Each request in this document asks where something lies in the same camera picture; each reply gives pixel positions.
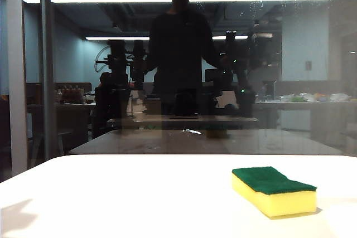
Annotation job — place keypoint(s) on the grey metal window mullion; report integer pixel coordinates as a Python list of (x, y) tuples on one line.
[(48, 68)]

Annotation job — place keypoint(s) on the large glass window pane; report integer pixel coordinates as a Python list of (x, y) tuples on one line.
[(306, 54)]

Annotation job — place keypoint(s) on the white window frame post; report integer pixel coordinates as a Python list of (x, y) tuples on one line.
[(16, 82)]

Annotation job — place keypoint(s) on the yellow sponge with green scourer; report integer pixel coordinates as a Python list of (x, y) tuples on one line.
[(279, 201)]

